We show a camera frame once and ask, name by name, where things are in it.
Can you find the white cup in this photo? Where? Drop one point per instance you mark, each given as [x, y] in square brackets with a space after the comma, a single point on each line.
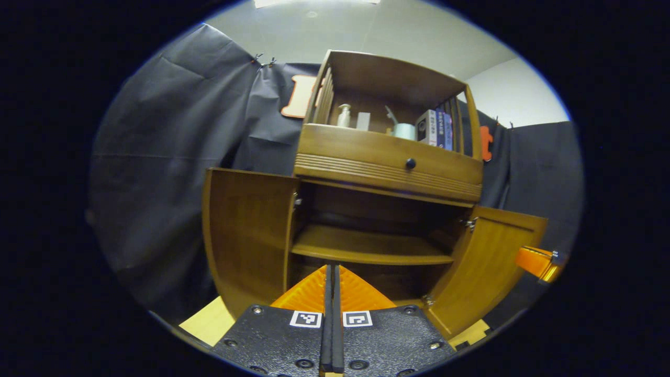
[404, 132]

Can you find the white rectangular box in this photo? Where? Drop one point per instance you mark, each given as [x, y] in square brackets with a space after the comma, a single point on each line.
[363, 121]

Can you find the pale grey tube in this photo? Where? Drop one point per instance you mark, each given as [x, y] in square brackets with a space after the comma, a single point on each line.
[391, 116]

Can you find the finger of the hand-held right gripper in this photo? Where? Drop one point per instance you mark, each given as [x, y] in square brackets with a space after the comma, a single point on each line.
[534, 261]

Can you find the black backdrop cloth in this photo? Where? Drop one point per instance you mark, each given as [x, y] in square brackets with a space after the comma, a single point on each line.
[167, 157]

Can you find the white pump bottle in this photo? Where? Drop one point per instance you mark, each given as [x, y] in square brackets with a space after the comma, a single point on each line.
[344, 119]

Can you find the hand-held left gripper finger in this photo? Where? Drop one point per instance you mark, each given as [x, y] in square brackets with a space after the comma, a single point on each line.
[327, 335]
[338, 335]

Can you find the grey book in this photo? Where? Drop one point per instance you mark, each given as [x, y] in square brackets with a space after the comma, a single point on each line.
[448, 133]

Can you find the white book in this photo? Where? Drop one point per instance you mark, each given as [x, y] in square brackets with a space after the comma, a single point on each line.
[426, 128]

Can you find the wooden shoe cabinet door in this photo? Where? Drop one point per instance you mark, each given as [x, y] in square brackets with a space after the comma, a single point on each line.
[246, 235]
[487, 267]

